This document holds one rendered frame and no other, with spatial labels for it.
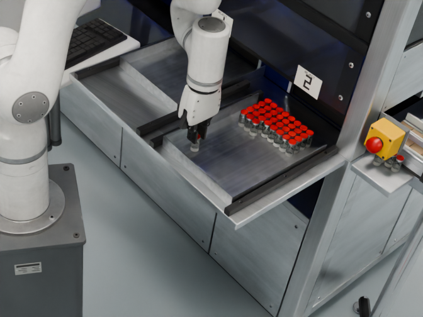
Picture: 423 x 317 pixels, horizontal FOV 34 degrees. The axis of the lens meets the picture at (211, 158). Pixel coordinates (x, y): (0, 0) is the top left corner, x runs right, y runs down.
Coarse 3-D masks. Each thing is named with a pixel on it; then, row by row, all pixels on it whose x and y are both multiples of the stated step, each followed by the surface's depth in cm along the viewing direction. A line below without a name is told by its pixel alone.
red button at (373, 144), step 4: (368, 140) 167; (372, 140) 167; (376, 140) 166; (368, 144) 168; (372, 144) 167; (376, 144) 166; (380, 144) 167; (368, 148) 168; (372, 148) 167; (376, 148) 166; (380, 148) 167; (372, 152) 168; (376, 152) 167
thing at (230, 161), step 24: (216, 120) 184; (168, 144) 172; (216, 144) 178; (240, 144) 179; (264, 144) 180; (192, 168) 168; (216, 168) 171; (240, 168) 172; (264, 168) 174; (288, 168) 171; (216, 192) 164; (240, 192) 161
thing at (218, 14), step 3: (213, 12) 198; (216, 12) 197; (219, 12) 196; (222, 12) 195; (213, 15) 198; (216, 15) 197; (219, 15) 196; (222, 15) 195; (225, 15) 194; (222, 18) 196; (225, 18) 195; (228, 18) 194; (231, 18) 193; (228, 21) 194; (231, 21) 193; (228, 24) 195; (231, 24) 194; (231, 27) 194; (231, 30) 195
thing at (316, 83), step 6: (300, 66) 180; (300, 72) 180; (306, 72) 179; (300, 78) 181; (306, 78) 180; (312, 78) 178; (318, 78) 177; (300, 84) 182; (306, 84) 181; (312, 84) 179; (318, 84) 177; (306, 90) 181; (312, 90) 180; (318, 90) 178; (312, 96) 181
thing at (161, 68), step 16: (144, 48) 200; (160, 48) 205; (176, 48) 208; (128, 64) 194; (144, 64) 200; (160, 64) 201; (176, 64) 202; (240, 64) 206; (144, 80) 191; (160, 80) 195; (176, 80) 196; (224, 80) 199; (240, 80) 197; (160, 96) 188; (176, 96) 191
